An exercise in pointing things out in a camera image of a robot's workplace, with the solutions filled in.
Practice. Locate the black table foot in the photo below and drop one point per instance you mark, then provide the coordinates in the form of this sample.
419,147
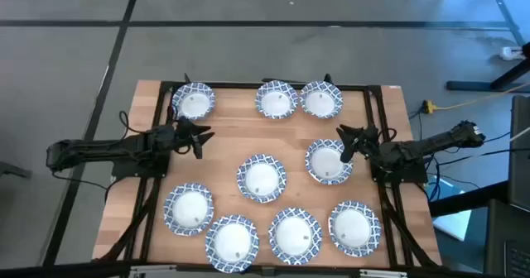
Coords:
468,86

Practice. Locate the grey chair leg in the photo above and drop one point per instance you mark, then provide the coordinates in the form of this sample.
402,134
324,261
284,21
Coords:
12,170

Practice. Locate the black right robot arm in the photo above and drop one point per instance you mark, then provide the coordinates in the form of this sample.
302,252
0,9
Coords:
430,143

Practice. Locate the silver metal bracket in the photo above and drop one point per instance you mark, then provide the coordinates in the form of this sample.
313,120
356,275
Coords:
383,274
153,271

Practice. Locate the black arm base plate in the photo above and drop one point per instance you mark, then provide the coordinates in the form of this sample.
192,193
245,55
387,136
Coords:
124,171
414,177

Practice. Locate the white power strip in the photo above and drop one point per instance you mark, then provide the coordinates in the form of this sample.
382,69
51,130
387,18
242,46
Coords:
510,53

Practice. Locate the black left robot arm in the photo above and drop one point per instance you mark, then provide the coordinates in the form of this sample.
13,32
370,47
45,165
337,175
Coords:
103,150

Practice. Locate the black computer monitor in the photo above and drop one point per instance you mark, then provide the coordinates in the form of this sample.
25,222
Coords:
519,166

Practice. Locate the white sheet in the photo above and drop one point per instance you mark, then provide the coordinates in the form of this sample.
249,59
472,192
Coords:
453,224

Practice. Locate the black keyboard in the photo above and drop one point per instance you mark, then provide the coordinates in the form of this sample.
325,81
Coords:
517,261

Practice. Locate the yellow power plug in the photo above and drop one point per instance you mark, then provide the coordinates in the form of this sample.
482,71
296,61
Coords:
428,106

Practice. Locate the blue patterned paper bowl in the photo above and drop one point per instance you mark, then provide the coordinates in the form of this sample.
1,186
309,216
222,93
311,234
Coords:
189,209
295,236
276,101
355,228
261,178
327,164
321,101
193,102
232,243

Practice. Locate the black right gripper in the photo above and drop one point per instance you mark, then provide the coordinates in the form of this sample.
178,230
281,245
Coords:
367,140

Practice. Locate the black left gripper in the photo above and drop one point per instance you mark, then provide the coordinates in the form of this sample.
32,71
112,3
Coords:
182,134

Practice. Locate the black aluminium table frame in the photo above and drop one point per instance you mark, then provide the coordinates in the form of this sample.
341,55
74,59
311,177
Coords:
236,84

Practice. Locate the black side desk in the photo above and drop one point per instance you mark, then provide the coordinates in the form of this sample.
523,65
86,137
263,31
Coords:
468,199

